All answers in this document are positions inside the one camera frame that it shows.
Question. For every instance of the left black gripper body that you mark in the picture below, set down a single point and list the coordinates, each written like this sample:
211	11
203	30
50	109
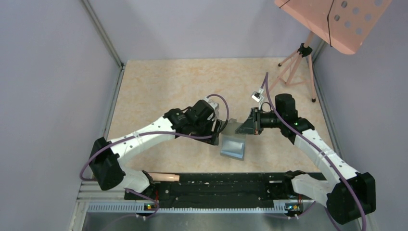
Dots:
205	128

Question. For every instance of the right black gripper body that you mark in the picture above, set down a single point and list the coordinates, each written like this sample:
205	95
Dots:
265	120

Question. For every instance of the grey card holder wallet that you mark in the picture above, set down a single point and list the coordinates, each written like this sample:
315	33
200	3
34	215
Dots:
229	133

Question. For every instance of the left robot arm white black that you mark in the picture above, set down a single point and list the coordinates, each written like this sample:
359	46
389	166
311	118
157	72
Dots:
108	159

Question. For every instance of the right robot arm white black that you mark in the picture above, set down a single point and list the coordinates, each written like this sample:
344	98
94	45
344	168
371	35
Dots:
346	193

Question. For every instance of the pink music stand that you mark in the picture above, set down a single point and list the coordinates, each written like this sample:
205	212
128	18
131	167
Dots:
343	24

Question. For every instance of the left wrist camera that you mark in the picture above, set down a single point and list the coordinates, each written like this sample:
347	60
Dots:
213	104

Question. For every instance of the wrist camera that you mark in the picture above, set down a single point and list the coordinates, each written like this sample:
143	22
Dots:
258	96
213	104

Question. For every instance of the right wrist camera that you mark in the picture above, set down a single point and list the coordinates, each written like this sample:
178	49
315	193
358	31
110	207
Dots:
258	96

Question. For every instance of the beige cylindrical handle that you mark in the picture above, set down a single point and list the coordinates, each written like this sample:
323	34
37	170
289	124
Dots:
164	177

